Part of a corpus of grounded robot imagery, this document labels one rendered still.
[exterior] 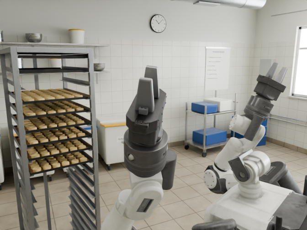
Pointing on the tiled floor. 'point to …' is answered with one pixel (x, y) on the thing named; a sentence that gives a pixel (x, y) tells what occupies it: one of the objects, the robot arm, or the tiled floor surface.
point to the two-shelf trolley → (205, 128)
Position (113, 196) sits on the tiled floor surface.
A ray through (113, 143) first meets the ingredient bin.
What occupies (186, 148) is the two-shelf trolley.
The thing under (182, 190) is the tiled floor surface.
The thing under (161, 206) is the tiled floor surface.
